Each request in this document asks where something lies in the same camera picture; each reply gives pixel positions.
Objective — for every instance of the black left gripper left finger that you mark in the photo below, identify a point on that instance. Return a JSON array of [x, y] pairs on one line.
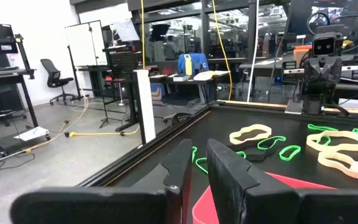
[[104, 205]]

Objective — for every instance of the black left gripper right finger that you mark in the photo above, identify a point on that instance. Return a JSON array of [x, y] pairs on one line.
[[235, 193]]

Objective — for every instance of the black rubber band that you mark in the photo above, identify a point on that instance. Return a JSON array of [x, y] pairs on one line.
[[256, 155]]

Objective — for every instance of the small green rubber band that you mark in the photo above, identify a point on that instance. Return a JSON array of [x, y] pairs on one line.
[[356, 130]]

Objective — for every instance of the orange storage box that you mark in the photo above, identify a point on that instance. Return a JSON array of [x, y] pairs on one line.
[[301, 54]]

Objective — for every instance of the red plastic basket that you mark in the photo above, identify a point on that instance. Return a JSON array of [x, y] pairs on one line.
[[204, 208]]

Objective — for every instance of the open book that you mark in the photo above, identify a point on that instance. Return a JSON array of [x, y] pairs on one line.
[[210, 74]]

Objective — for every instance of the long grey desk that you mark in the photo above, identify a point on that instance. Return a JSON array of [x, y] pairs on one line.
[[185, 81]]

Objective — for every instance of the black office chair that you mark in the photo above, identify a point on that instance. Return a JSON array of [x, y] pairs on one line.
[[54, 79]]

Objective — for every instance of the black pegboard rack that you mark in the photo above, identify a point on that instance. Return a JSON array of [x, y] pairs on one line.
[[123, 60]]

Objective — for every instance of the whiteboard on stand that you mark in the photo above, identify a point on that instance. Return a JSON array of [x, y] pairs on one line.
[[84, 43]]

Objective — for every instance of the black standing desk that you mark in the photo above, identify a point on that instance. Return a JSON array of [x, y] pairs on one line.
[[5, 76]]

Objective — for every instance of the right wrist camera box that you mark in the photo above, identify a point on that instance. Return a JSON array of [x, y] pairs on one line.
[[323, 46]]

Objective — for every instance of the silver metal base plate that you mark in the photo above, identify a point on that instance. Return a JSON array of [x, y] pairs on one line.
[[294, 107]]

